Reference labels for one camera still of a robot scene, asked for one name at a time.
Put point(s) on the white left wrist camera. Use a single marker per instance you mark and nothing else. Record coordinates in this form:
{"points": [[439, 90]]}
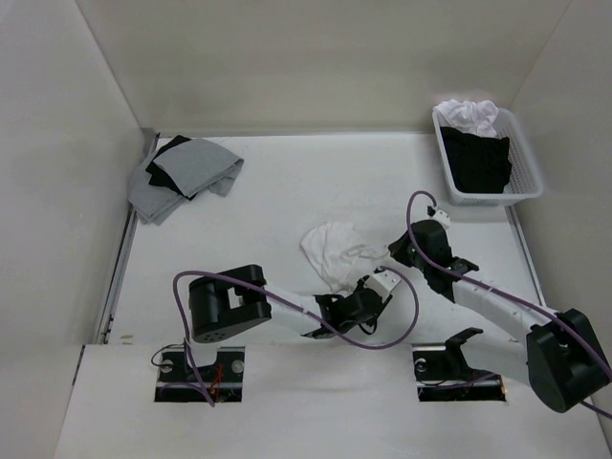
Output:
{"points": [[383, 283]]}

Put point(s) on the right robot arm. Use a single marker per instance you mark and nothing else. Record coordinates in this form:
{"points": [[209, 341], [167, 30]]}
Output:
{"points": [[557, 354]]}

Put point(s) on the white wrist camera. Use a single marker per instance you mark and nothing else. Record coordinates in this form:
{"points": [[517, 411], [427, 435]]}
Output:
{"points": [[383, 283], [439, 215]]}

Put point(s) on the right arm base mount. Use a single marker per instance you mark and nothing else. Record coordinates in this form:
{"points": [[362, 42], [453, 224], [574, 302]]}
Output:
{"points": [[443, 375]]}

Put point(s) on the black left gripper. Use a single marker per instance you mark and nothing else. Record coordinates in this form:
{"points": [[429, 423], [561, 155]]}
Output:
{"points": [[360, 285]]}

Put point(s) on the white garment in basket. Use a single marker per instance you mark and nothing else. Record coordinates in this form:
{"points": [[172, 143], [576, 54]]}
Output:
{"points": [[469, 117]]}

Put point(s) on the grey folded tank top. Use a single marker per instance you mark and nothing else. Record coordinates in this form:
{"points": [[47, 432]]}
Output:
{"points": [[196, 167]]}

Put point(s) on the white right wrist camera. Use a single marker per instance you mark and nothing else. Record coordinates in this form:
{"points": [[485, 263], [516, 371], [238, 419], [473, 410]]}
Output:
{"points": [[439, 215]]}

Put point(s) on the black folded tank top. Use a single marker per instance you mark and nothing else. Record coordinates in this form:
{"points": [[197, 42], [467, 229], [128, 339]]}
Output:
{"points": [[159, 177]]}

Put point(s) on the black garment in basket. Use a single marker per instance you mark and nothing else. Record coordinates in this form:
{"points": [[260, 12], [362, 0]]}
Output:
{"points": [[478, 165]]}

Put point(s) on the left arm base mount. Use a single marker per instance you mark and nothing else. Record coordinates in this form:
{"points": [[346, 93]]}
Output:
{"points": [[177, 381]]}

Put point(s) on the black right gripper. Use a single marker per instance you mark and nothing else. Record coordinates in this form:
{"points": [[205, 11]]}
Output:
{"points": [[398, 249]]}

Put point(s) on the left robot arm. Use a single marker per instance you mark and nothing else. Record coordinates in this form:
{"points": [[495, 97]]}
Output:
{"points": [[242, 299]]}

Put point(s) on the white plastic basket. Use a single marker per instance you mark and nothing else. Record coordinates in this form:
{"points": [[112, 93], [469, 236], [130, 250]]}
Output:
{"points": [[525, 180]]}

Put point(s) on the white tank top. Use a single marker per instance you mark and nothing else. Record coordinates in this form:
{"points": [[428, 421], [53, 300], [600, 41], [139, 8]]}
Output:
{"points": [[340, 255]]}

